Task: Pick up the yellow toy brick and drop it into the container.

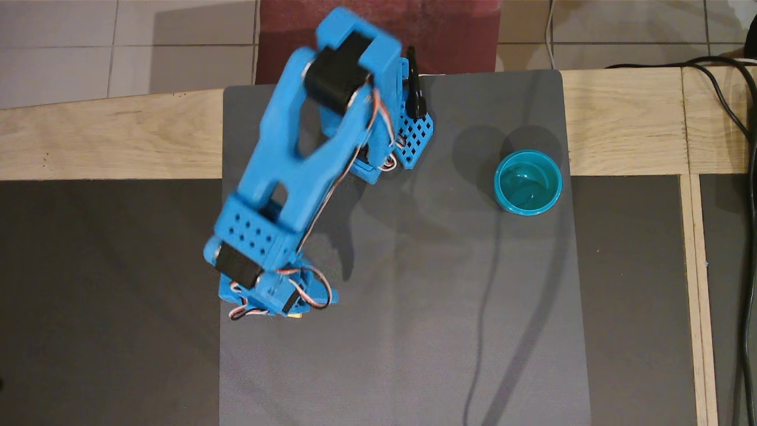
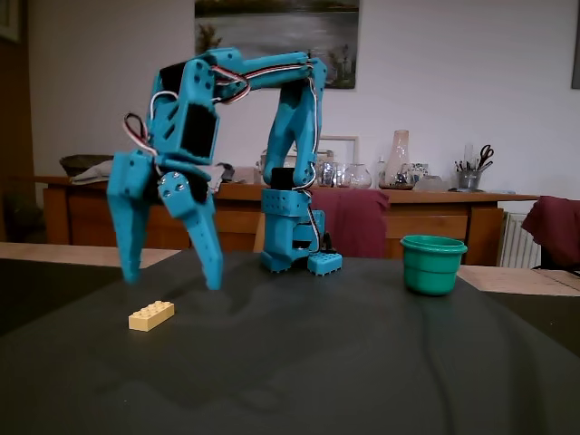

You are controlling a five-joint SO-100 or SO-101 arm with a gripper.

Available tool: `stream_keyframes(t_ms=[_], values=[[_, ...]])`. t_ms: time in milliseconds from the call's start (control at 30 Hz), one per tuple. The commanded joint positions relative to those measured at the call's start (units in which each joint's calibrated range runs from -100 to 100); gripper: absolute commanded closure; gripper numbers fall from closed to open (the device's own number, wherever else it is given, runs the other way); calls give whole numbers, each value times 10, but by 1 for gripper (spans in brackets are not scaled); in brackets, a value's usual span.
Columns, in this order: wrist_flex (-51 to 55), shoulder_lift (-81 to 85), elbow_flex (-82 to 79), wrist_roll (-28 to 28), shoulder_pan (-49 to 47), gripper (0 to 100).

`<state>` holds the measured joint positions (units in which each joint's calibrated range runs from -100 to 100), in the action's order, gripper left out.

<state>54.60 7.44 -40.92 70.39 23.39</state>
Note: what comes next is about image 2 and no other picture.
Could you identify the cream lego brick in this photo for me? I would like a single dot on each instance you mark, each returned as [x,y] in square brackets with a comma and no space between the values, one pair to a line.
[149,316]

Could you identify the wooden sideboard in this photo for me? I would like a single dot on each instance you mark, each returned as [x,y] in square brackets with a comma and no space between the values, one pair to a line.
[435,217]

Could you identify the tall glass vase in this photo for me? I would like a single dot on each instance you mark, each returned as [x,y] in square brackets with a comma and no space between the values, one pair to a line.
[399,163]

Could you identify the dark woven bowl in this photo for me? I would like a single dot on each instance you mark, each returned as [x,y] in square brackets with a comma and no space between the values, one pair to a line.
[81,163]

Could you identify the folded grey cloth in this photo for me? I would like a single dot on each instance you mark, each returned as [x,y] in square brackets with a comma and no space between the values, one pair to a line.
[95,174]

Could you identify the black power plug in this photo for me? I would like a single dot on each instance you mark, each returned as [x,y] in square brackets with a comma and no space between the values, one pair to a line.
[328,244]

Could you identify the dark red covered chair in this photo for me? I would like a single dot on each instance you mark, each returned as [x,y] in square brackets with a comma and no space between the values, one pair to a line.
[557,226]
[358,222]

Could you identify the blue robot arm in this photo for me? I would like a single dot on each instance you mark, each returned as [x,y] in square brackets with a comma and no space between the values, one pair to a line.
[290,131]

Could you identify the teal plastic cup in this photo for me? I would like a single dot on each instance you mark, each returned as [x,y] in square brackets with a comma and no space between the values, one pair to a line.
[430,267]

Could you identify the dark grey mat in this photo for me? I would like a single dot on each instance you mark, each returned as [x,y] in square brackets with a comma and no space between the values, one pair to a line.
[290,362]

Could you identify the round glass vase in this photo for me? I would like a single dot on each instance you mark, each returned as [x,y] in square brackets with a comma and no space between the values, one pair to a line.
[358,177]

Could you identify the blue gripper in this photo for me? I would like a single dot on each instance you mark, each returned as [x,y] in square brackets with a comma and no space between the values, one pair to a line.
[174,187]

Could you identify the metal pen cup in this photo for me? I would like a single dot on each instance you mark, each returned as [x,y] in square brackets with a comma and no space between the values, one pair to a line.
[469,180]

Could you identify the landscape painting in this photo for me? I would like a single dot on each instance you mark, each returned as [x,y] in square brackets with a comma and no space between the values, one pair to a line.
[272,31]

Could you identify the small white picture frame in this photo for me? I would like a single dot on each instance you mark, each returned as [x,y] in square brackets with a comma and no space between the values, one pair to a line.
[346,147]

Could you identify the white radiator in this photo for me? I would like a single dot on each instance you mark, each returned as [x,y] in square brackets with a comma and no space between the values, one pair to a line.
[521,240]

